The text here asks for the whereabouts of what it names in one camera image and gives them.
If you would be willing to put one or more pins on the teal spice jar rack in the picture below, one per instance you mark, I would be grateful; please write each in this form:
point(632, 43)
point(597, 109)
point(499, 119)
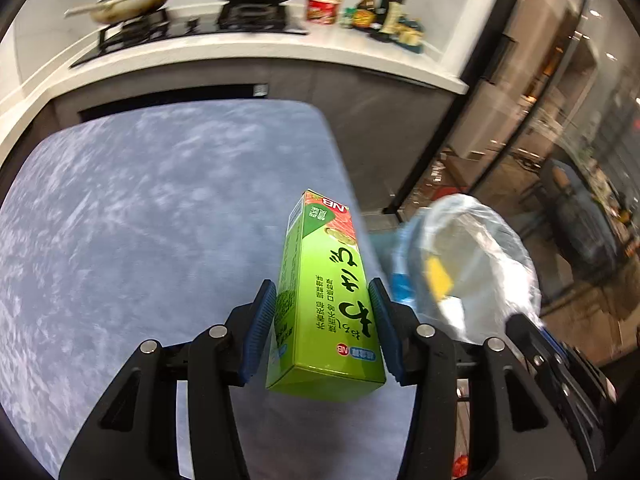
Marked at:
point(409, 32)

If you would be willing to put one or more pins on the yellow wrapper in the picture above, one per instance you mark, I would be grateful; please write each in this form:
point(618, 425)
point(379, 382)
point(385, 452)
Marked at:
point(437, 277)

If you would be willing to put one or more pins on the blue chair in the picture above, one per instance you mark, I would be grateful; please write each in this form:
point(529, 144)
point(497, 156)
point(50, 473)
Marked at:
point(575, 210)

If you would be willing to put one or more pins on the red instant noodle cup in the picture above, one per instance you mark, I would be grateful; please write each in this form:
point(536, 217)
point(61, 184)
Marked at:
point(322, 11)

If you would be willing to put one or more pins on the grey kitchen cabinet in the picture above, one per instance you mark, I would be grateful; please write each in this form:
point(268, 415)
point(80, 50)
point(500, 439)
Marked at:
point(390, 125)

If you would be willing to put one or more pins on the blue-grey tablecloth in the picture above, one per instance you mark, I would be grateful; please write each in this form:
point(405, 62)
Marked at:
point(125, 235)

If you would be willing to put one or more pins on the small green-lid jar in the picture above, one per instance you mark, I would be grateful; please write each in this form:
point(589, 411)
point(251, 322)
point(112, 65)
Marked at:
point(349, 18)

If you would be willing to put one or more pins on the black gas stove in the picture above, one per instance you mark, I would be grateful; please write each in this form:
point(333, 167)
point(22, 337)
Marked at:
point(200, 27)

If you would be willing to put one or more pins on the dark soy sauce bottle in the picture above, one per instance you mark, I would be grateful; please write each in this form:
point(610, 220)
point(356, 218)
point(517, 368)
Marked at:
point(387, 7)

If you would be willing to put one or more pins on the black-framed glass door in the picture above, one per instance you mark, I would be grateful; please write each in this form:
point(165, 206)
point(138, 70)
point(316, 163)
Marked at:
point(500, 110)

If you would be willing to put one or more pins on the bin with clear plastic liner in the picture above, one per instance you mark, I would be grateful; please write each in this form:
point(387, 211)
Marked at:
point(480, 270)

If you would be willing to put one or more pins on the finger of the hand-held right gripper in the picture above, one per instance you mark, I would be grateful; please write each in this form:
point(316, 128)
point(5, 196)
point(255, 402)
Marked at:
point(537, 347)

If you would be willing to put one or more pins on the green carton box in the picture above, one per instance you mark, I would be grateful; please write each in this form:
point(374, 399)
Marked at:
point(325, 320)

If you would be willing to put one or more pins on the metal pan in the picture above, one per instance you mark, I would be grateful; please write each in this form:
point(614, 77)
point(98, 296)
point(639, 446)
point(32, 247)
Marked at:
point(130, 2)

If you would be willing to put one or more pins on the brown sauce bottle yellow cap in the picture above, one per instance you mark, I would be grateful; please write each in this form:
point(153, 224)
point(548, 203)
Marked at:
point(366, 10)

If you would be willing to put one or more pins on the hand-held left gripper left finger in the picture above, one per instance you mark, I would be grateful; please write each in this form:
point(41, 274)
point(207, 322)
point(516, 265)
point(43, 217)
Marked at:
point(262, 320)

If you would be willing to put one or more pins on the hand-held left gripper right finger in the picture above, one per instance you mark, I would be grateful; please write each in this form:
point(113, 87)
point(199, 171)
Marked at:
point(385, 330)

